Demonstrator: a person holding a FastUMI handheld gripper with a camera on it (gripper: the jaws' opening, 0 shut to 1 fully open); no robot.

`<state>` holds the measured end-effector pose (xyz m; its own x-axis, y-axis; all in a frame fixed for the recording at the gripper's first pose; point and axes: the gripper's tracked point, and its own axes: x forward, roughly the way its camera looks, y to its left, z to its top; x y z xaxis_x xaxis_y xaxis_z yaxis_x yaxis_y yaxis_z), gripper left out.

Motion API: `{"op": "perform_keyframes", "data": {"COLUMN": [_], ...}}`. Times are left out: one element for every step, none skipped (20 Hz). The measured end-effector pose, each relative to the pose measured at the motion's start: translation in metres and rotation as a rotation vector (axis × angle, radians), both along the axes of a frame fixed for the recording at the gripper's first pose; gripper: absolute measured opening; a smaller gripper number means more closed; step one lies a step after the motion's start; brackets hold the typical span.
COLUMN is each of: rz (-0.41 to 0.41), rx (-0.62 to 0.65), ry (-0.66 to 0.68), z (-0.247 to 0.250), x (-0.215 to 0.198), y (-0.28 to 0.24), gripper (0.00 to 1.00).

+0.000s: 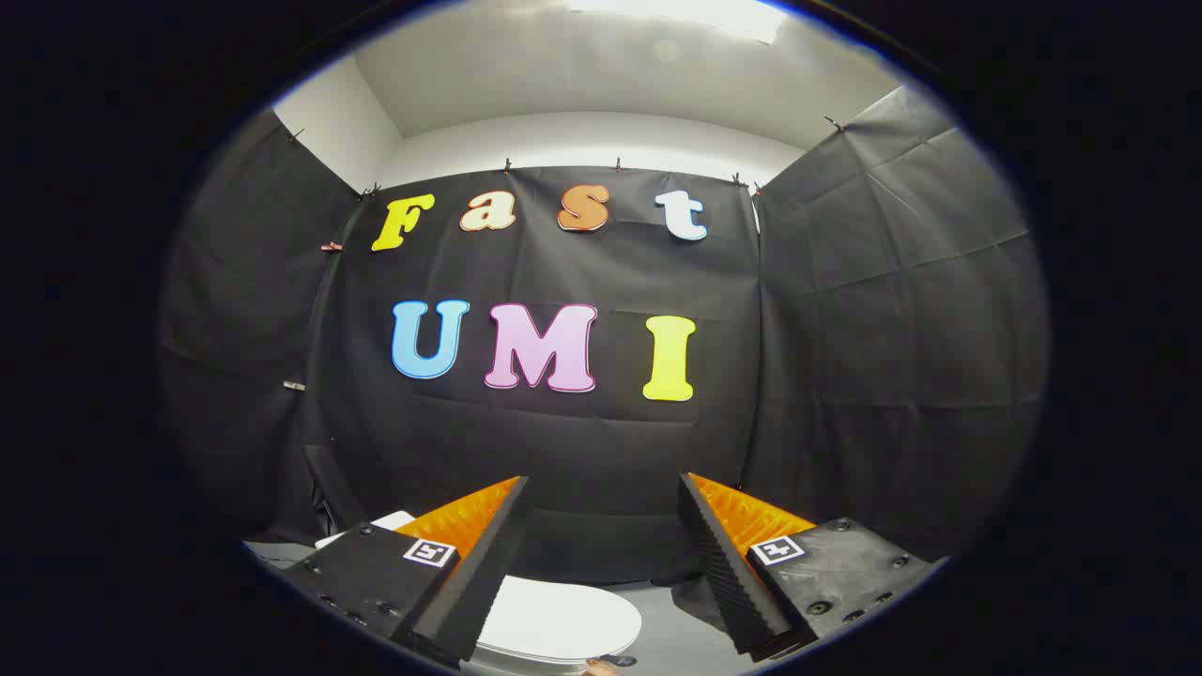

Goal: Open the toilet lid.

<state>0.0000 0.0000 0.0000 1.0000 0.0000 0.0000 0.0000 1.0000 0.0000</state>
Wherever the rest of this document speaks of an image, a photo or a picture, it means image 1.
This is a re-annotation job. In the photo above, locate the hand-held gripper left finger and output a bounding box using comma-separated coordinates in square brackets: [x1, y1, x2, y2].
[280, 476, 532, 669]

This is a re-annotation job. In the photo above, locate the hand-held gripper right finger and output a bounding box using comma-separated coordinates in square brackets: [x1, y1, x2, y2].
[678, 472, 940, 663]

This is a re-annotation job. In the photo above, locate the black backdrop cloth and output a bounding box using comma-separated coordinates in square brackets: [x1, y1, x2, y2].
[158, 84, 1051, 588]

